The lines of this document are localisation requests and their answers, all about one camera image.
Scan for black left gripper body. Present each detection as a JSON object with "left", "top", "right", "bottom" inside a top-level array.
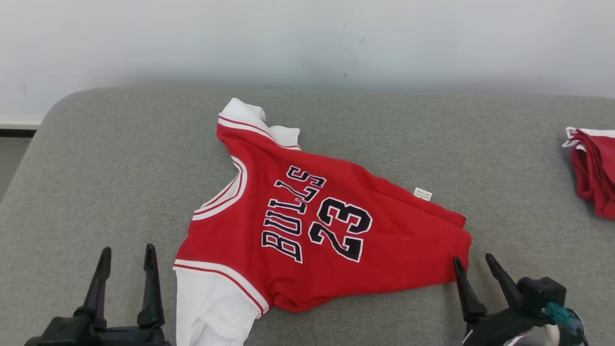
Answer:
[{"left": 24, "top": 315, "right": 172, "bottom": 346}]

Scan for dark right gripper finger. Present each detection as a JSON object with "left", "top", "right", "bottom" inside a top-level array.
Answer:
[
  {"left": 485, "top": 253, "right": 524, "bottom": 309},
  {"left": 453, "top": 256, "right": 488, "bottom": 324}
]

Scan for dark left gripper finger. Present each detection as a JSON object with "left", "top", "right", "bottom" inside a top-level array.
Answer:
[
  {"left": 137, "top": 244, "right": 165, "bottom": 329},
  {"left": 73, "top": 247, "right": 112, "bottom": 330}
]

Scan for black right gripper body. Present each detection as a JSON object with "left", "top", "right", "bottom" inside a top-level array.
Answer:
[{"left": 462, "top": 308, "right": 549, "bottom": 346}]

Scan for red Bulls jersey white sleeves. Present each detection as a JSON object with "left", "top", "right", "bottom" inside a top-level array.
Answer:
[{"left": 173, "top": 98, "right": 473, "bottom": 346}]

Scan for red Bulls shorts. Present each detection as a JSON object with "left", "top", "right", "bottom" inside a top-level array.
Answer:
[{"left": 562, "top": 127, "right": 615, "bottom": 220}]

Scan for grey fabric sofa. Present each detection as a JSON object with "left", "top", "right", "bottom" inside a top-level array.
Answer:
[{"left": 0, "top": 86, "right": 615, "bottom": 346}]

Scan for teal right camera cable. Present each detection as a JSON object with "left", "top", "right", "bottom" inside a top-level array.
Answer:
[{"left": 545, "top": 301, "right": 588, "bottom": 338}]

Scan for dark wall baseboard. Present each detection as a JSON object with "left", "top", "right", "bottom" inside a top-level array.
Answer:
[{"left": 0, "top": 127, "right": 38, "bottom": 139}]

